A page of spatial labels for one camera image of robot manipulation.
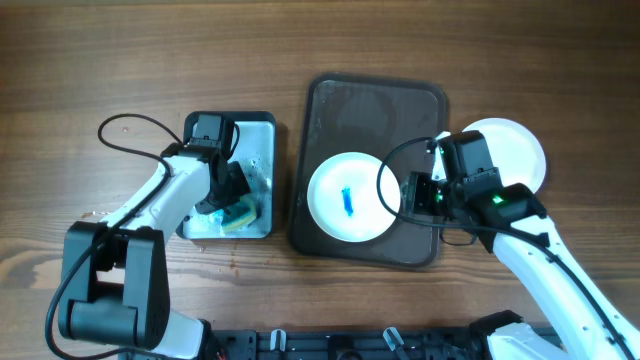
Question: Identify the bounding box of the green and yellow sponge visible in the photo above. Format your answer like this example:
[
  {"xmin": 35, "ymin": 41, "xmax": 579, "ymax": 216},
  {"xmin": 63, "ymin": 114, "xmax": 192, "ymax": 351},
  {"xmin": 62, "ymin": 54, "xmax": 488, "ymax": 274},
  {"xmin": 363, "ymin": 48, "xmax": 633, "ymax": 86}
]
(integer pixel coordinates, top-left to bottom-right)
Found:
[{"xmin": 220, "ymin": 196, "xmax": 257, "ymax": 235}]

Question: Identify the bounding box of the white plate top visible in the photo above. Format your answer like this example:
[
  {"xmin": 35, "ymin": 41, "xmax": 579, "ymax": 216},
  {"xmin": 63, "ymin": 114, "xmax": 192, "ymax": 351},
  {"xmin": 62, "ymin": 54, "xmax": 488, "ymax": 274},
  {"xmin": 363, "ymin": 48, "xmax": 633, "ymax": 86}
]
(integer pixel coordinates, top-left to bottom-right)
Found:
[{"xmin": 307, "ymin": 152, "xmax": 401, "ymax": 243}]

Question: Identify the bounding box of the white plate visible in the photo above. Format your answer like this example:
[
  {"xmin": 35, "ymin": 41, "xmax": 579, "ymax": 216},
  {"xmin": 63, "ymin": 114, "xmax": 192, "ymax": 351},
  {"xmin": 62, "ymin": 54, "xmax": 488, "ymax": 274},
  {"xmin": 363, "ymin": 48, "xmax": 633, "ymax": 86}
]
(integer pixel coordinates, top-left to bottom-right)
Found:
[
  {"xmin": 464, "ymin": 118, "xmax": 547, "ymax": 193},
  {"xmin": 307, "ymin": 152, "xmax": 401, "ymax": 243}
]

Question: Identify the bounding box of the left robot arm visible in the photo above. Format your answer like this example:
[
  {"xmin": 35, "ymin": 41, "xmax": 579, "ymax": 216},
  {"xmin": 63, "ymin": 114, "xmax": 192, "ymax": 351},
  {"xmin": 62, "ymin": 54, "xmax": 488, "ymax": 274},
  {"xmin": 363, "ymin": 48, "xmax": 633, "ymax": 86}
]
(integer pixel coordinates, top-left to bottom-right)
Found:
[{"xmin": 45, "ymin": 112, "xmax": 255, "ymax": 359}]

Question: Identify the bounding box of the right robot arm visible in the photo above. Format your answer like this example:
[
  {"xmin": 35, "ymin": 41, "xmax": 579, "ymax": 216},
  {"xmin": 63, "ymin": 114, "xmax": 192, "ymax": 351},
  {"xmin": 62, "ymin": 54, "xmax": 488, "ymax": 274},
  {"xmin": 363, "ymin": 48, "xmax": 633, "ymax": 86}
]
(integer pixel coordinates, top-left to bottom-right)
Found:
[{"xmin": 397, "ymin": 128, "xmax": 639, "ymax": 359}]

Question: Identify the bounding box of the black-rimmed metal wash tray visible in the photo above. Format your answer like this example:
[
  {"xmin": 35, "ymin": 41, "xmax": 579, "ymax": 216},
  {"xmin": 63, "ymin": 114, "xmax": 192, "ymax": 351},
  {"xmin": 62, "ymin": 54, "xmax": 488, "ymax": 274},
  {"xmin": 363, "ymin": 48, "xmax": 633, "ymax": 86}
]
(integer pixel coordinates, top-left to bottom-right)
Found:
[{"xmin": 177, "ymin": 111, "xmax": 276, "ymax": 241}]

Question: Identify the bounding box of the dark brown serving tray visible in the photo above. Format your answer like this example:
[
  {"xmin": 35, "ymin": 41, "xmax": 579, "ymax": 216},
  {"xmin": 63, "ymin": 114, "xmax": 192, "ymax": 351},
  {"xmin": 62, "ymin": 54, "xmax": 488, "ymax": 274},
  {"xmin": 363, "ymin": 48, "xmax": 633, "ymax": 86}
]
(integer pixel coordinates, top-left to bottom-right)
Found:
[{"xmin": 287, "ymin": 73, "xmax": 448, "ymax": 271}]

